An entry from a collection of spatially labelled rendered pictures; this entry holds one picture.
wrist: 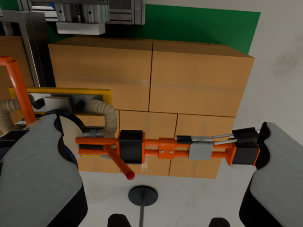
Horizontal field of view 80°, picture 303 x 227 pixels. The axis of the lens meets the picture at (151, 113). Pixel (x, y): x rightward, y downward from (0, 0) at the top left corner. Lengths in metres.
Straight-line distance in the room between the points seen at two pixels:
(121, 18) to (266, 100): 1.51
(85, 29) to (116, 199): 2.43
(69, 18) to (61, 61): 0.56
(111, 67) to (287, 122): 1.86
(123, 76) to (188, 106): 0.46
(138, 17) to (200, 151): 1.06
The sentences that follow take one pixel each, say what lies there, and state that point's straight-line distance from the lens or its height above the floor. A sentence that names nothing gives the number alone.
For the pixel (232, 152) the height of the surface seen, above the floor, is 1.20.
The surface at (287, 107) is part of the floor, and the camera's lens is 2.25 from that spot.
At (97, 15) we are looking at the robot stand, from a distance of 0.68.
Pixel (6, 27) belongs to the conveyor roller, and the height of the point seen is 0.55.
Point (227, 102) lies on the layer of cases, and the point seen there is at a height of 0.54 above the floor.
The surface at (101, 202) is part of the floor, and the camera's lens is 2.91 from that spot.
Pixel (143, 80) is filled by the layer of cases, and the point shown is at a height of 0.54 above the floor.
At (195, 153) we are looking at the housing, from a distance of 0.59.
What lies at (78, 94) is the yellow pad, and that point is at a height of 1.07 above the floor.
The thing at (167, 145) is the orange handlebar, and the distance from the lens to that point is 0.56.
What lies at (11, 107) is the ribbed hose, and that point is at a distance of 0.73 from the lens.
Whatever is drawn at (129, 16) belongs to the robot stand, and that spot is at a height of 0.23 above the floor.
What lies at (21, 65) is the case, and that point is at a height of 0.66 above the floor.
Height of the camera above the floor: 1.63
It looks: 62 degrees down
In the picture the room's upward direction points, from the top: 178 degrees counter-clockwise
